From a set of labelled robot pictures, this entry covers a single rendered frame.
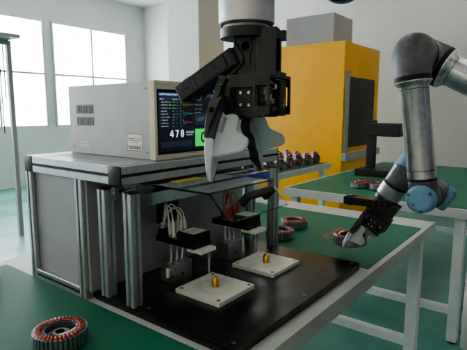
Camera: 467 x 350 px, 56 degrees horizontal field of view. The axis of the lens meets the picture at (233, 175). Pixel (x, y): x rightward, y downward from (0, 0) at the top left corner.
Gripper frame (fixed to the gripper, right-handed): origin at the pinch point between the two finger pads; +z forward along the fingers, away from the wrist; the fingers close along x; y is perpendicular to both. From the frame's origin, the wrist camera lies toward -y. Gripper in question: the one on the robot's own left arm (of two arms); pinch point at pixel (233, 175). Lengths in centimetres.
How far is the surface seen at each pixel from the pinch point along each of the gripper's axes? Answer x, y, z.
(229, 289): 40, -24, 37
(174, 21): 378, -295, -114
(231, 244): 63, -37, 33
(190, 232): 39, -35, 23
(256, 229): 63, -28, 27
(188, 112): 46, -40, -9
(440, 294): 262, 13, 116
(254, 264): 59, -26, 37
